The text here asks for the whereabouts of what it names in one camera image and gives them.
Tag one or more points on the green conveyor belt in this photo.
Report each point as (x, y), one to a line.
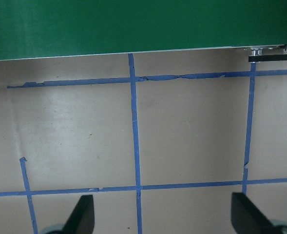
(133, 24)

